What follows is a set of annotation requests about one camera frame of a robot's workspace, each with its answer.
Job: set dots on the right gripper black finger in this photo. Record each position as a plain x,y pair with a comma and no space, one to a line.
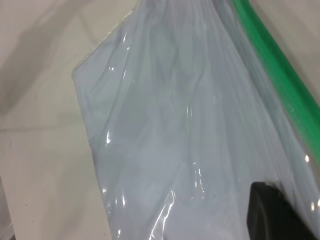
272,215

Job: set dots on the clear zip bag green zipper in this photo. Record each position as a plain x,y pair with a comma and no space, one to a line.
275,75

